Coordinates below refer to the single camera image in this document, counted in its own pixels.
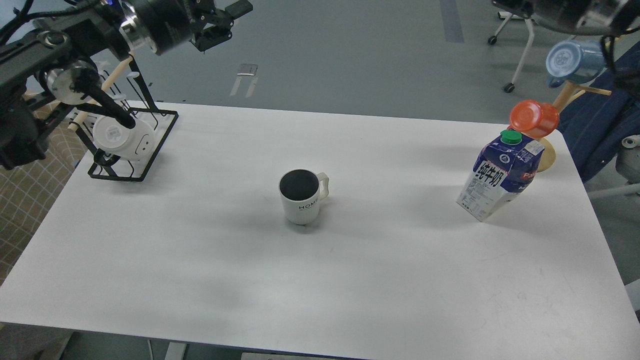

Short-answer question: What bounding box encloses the grey office chair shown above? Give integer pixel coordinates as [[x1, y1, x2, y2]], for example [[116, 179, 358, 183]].
[[487, 10, 556, 94]]

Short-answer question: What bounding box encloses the beige checkered cloth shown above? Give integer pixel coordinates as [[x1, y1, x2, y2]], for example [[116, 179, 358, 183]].
[[0, 124, 87, 283]]

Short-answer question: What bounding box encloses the dark blue fabric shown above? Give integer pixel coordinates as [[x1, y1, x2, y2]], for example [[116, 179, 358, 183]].
[[557, 70, 640, 183]]

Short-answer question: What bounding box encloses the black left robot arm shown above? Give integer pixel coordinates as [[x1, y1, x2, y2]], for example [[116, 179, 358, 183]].
[[0, 0, 254, 170]]

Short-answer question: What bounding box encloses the white cup on rack front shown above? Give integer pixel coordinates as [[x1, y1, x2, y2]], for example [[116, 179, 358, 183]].
[[92, 115, 156, 161]]

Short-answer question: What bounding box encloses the white HOME mug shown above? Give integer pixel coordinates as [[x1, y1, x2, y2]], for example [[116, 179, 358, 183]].
[[278, 168, 330, 226]]

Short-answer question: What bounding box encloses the blue white milk carton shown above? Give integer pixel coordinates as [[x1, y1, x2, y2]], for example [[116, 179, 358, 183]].
[[455, 129, 546, 223]]

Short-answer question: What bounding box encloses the blue plastic cup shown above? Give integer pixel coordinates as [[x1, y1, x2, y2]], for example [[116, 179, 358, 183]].
[[545, 39, 606, 88]]

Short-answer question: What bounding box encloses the grey metal object right edge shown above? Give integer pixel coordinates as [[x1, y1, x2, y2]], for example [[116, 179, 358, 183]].
[[587, 134, 640, 200]]

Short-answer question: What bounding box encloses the black wire cup rack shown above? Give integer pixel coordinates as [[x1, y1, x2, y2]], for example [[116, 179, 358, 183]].
[[68, 52, 179, 182]]

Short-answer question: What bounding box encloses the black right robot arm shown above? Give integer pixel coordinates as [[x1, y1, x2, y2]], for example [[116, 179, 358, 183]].
[[492, 0, 640, 49]]

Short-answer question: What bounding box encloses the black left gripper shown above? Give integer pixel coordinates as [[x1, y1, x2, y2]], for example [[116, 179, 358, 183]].
[[119, 0, 254, 55]]

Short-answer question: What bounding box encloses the orange plastic cup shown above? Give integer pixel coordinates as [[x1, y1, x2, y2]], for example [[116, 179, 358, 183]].
[[509, 99, 560, 139]]

